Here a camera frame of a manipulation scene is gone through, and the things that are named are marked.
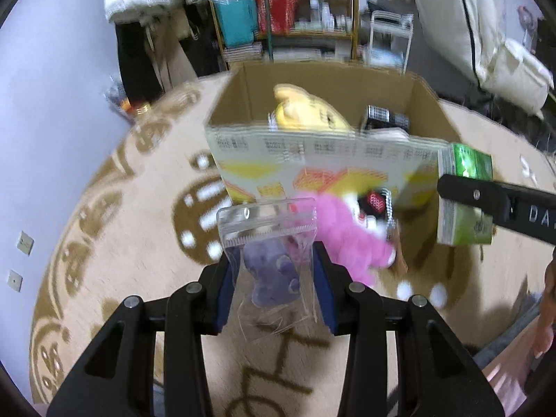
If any plastic bag of clutter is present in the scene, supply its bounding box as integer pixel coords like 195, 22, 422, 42
104, 82, 153, 119

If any row of cosmetic bottles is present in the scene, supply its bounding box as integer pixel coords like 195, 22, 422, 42
300, 0, 352, 31

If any cream recliner chair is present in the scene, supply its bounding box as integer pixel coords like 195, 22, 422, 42
402, 0, 554, 114

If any purple toy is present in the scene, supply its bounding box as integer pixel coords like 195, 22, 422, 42
216, 197, 320, 340

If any beige hanging coat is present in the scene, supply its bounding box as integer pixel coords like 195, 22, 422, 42
145, 9, 201, 92

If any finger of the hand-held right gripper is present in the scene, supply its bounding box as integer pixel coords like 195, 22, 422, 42
436, 174, 512, 227

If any white trolley cart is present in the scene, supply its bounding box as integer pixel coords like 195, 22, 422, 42
362, 9, 413, 74

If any person's right hand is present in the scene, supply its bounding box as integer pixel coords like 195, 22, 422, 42
532, 258, 556, 359

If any green carton box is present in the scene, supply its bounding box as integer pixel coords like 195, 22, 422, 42
436, 141, 494, 246

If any person's clothing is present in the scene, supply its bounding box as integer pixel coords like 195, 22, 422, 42
475, 321, 556, 417

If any cardboard box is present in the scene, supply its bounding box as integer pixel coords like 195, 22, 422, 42
204, 61, 461, 209

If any black hanging coat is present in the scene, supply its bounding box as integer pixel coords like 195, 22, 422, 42
115, 4, 222, 105

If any red bag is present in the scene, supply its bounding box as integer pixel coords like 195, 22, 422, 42
254, 0, 300, 35

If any teal bag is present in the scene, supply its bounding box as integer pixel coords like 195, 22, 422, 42
213, 0, 258, 48

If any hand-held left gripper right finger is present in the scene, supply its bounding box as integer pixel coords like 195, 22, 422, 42
313, 241, 528, 417

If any large stack of books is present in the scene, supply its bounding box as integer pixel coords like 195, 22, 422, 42
271, 37, 348, 64

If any green pole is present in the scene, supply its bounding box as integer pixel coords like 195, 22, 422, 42
263, 0, 275, 62

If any wooden shelf rack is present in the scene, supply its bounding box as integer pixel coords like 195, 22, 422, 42
204, 0, 361, 62

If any yellow plush toy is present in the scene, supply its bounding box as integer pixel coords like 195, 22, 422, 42
269, 83, 354, 133

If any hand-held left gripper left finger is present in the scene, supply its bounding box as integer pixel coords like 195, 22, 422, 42
46, 247, 235, 417

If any small stack of books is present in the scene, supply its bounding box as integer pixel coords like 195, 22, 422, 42
221, 43, 263, 62

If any black tissue pack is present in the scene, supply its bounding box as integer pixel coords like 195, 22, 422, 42
360, 104, 411, 133

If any pink desk fan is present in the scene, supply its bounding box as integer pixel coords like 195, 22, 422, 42
517, 6, 538, 53

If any pink plush toy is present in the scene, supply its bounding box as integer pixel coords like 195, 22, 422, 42
289, 191, 398, 287

